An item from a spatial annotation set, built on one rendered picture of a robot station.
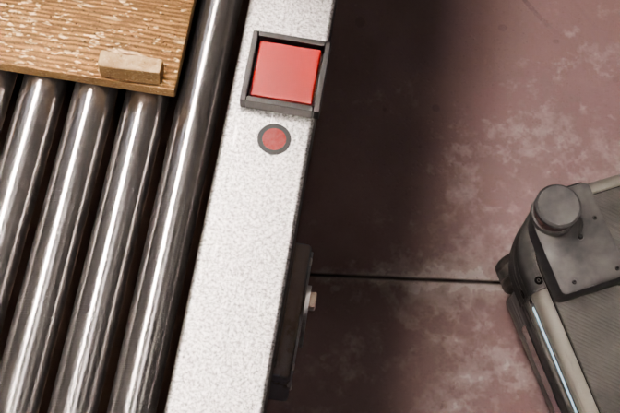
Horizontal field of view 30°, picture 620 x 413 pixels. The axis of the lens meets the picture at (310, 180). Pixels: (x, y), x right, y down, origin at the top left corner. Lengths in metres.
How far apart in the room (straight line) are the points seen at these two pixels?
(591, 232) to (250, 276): 0.85
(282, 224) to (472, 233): 1.03
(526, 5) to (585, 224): 0.61
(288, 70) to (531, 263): 0.79
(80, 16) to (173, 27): 0.09
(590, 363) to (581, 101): 0.61
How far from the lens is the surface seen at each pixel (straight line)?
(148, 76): 1.08
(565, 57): 2.24
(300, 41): 1.12
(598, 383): 1.78
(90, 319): 1.04
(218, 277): 1.04
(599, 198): 1.87
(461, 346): 2.00
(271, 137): 1.09
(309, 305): 1.12
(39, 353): 1.04
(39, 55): 1.12
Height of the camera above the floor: 1.91
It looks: 68 degrees down
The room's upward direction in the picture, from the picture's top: 6 degrees clockwise
